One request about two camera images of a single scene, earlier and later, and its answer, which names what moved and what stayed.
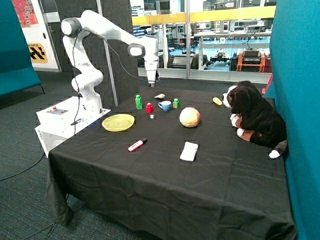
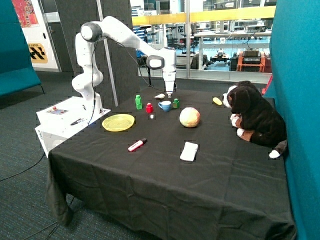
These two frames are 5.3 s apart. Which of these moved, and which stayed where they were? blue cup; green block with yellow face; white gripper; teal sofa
Moved: white gripper
Stayed: green block with yellow face; blue cup; teal sofa
